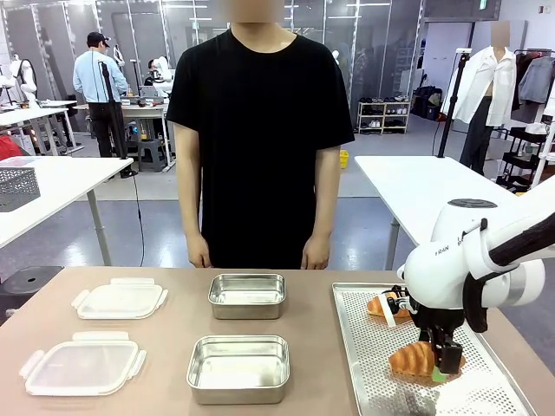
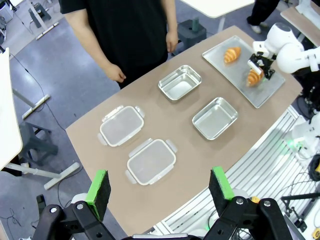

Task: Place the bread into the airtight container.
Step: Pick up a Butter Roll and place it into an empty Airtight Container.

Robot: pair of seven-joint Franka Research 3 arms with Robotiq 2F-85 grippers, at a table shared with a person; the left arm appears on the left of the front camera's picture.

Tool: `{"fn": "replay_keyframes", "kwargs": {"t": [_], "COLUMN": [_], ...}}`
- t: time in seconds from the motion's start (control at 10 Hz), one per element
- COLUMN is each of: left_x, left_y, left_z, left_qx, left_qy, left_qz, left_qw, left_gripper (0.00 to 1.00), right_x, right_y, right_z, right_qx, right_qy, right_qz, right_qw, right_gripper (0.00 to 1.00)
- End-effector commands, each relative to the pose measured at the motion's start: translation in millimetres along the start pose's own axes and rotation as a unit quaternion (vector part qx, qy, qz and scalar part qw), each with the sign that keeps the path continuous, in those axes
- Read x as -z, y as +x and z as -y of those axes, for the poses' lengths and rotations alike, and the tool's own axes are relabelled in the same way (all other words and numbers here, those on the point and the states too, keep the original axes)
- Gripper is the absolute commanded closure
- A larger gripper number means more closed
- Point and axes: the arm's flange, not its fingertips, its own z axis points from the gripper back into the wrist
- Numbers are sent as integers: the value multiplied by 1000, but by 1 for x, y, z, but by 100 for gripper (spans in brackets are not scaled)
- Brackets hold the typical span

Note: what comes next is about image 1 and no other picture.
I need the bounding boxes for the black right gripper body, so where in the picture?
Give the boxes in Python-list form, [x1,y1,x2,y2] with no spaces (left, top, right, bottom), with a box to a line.
[409,301,467,348]

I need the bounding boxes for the large golden croissant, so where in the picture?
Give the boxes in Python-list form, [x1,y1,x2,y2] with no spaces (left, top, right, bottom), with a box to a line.
[388,341,467,383]

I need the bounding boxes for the small golden croissant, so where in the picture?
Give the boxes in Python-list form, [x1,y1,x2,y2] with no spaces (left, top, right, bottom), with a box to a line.
[367,290,413,321]

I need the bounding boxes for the small steel container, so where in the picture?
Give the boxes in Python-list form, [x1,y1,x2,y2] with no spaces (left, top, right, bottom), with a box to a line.
[207,272,287,321]

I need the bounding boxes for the small translucent clip lid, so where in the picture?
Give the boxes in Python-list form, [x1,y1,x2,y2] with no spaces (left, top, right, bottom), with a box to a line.
[71,277,169,321]

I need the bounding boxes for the large translucent clip lid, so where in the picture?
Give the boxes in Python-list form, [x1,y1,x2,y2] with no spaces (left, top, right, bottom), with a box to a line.
[19,331,147,398]

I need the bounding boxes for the person's right forearm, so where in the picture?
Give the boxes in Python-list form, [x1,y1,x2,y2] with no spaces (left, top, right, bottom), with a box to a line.
[175,123,206,239]

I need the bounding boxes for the person's left forearm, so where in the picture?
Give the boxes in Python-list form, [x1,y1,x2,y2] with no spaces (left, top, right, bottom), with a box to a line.
[309,145,343,242]

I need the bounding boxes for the large steel container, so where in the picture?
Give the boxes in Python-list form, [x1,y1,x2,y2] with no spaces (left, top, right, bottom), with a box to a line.
[186,334,291,406]

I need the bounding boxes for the person's left hand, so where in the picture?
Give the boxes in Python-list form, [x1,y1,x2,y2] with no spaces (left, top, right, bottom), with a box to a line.
[301,236,333,270]

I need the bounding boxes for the person's right hand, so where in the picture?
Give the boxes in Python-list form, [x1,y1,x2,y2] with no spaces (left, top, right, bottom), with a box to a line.
[186,233,213,269]

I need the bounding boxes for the perforated metal baking tray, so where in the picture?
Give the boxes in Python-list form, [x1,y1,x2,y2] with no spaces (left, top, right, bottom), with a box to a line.
[331,282,539,416]

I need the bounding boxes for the black utility cart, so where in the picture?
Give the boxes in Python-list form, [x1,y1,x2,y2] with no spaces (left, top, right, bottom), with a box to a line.
[493,125,551,194]

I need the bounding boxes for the black tripod on table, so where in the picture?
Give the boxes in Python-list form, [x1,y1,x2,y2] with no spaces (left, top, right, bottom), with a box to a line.
[436,49,473,159]

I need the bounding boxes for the white shoe rack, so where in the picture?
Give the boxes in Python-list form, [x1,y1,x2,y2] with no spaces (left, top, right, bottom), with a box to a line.
[357,95,412,135]

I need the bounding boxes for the black bags on floor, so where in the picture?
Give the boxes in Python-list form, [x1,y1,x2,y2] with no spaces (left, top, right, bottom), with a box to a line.
[411,85,444,121]

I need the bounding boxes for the person in black T-shirt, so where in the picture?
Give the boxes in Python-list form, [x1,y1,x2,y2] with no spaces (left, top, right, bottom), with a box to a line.
[166,0,356,270]

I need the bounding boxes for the grey shirt on rack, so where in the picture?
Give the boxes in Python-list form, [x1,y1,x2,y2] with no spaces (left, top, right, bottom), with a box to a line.
[518,55,555,105]

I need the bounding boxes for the grey step stool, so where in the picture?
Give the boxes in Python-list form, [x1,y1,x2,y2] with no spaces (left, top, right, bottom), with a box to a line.
[136,138,170,173]

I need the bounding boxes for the wooden background workbench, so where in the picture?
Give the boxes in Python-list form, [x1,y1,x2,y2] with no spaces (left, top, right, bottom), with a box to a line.
[72,97,171,168]

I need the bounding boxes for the black tripod on floor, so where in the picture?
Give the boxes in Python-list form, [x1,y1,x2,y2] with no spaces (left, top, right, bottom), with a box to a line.
[97,60,138,179]

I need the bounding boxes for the seated person with black hair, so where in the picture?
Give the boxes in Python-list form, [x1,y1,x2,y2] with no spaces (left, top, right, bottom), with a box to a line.
[145,59,162,87]

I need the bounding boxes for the white table with basket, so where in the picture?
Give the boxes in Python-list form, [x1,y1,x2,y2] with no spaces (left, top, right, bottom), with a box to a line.
[0,155,134,266]

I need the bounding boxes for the black round stool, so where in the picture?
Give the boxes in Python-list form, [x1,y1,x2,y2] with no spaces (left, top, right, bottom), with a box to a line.
[0,265,65,326]

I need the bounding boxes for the man in light blue shirt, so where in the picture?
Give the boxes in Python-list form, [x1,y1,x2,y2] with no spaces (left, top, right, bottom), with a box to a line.
[72,31,130,159]

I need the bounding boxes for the grey mesh basket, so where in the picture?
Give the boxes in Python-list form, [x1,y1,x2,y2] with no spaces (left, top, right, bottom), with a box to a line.
[0,166,42,213]

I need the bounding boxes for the white background desk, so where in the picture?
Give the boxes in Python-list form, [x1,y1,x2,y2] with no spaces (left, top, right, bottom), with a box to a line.
[0,100,84,157]

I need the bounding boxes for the red object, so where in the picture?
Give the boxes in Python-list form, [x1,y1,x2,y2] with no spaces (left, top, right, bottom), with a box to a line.
[0,133,23,162]

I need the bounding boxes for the wrist camera with white bracket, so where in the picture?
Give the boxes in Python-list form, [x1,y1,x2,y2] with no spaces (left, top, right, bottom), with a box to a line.
[381,284,412,328]

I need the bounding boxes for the black sleeved arm cable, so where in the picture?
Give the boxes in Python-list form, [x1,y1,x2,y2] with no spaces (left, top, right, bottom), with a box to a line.
[461,218,555,334]

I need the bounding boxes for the black hanging cable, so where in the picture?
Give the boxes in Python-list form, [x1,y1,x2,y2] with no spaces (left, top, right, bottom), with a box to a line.
[131,172,145,267]

